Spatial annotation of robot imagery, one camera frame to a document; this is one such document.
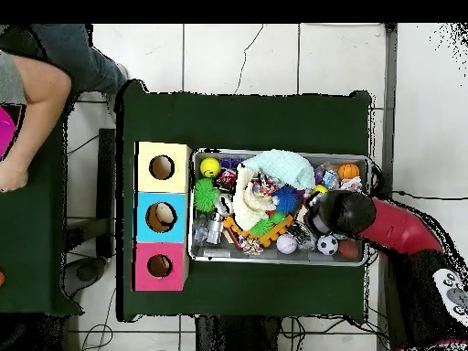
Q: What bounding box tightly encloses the person's hand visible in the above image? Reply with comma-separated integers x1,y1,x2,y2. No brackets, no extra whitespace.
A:
0,164,30,195

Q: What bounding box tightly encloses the pink round disc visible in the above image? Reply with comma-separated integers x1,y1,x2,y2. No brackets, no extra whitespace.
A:
0,104,19,161

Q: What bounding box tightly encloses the cream waffle cloth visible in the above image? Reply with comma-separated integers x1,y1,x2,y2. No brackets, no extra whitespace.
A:
232,164,282,232

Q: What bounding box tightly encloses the mint green waffle cloth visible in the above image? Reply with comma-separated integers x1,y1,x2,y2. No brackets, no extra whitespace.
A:
240,149,317,191

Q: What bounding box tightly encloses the wooden box with three holes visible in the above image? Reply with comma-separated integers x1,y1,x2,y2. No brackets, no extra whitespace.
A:
132,141,191,293

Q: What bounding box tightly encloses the clear shallow mesh bin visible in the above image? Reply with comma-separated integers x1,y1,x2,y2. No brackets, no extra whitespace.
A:
189,149,374,268

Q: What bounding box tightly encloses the dark green side table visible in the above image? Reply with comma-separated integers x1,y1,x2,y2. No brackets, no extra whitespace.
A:
0,81,81,317

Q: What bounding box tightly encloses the black stand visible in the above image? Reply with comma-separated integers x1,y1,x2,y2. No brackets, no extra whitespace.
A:
97,128,117,259

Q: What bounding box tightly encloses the person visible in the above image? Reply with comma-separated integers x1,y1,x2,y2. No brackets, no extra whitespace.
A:
0,23,132,105

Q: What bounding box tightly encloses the green fuzzy toy with eyes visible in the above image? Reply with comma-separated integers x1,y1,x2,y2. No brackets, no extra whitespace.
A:
193,178,220,214

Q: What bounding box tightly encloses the yellow smiley ball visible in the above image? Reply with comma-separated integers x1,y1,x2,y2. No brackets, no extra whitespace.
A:
199,156,221,179

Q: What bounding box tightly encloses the dark green table cloth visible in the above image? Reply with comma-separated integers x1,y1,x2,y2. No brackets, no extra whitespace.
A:
114,79,374,323

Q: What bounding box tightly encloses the orange toy building block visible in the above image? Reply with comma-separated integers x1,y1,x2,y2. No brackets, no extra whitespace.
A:
222,211,295,250

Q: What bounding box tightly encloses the blue spiky ball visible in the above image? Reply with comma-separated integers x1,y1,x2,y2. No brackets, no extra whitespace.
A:
273,184,303,215

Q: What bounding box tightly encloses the small white baseball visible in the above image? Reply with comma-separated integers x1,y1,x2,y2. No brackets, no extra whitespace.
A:
276,233,299,256

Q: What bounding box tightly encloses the small black white soccer ball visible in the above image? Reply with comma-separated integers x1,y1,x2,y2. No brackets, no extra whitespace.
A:
317,233,341,257

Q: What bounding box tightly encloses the small orange basketball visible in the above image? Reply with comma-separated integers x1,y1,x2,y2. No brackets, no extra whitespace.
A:
338,162,361,181

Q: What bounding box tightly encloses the small brown football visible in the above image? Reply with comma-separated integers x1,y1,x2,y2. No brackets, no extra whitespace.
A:
339,239,361,261

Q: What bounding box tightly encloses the grey vertical pole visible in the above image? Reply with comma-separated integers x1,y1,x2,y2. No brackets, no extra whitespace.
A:
376,23,399,198

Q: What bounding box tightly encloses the colourful knotted rope toy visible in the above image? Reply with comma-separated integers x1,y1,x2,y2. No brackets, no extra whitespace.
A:
251,172,282,197

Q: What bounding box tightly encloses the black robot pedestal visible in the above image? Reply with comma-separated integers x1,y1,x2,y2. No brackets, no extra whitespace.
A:
196,314,282,351

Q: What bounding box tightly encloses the black cable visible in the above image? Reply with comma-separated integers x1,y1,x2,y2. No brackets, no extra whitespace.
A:
379,188,468,202

